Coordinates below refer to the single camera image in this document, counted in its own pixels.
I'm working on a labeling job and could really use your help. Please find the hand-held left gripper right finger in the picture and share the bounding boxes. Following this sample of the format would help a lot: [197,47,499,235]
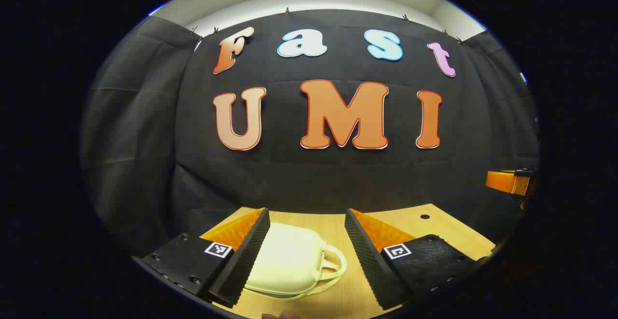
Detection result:
[344,208,491,311]

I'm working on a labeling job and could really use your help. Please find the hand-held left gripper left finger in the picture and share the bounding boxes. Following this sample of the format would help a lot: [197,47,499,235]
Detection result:
[140,207,271,308]

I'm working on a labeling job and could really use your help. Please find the cream suitcase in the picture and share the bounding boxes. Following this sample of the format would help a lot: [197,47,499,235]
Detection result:
[244,222,348,301]

